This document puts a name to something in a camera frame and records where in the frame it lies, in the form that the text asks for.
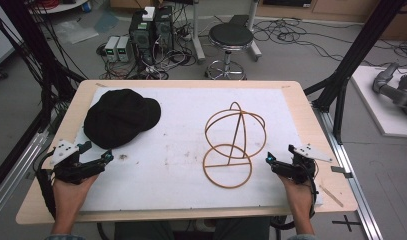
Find white foam mat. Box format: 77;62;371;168
74;87;325;213

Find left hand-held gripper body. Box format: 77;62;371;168
50;139;105;185

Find white platform board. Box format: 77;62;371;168
350;64;407;139

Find grey metal bracket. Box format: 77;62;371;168
330;165;354;179

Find aluminium rail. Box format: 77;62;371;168
0;130;51;222
312;102;384;240

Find tangle of computer cables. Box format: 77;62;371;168
96;42;199;81

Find person's left hand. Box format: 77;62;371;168
52;173;100;218

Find white desk leg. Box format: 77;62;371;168
190;0;207;65
246;0;263;63

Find black computer tower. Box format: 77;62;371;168
153;5;175;52
128;11;156;65

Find white box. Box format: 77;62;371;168
141;6;157;22

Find black cap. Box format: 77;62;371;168
83;88;162;150

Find black metal frame post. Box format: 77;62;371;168
303;0;407;145
0;0;87;198

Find bundle of floor cables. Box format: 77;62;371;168
252;17;407;68

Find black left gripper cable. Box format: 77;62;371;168
35;149;58;222

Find black round stool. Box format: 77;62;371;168
205;23;255;81

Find person's right hand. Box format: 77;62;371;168
278;175;314;218

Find round white table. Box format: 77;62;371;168
28;0;89;15

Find person's dark trousers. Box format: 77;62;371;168
114;217;271;240

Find grey power supply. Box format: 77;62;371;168
104;35;121;63
116;35;132;63

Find clear plastic sheet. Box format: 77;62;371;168
52;19;100;45

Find thin wooden stick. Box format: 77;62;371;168
318;184;345;208

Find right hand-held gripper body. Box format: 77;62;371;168
273;143;334;185

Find tan wire hat rack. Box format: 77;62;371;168
202;101;268;190

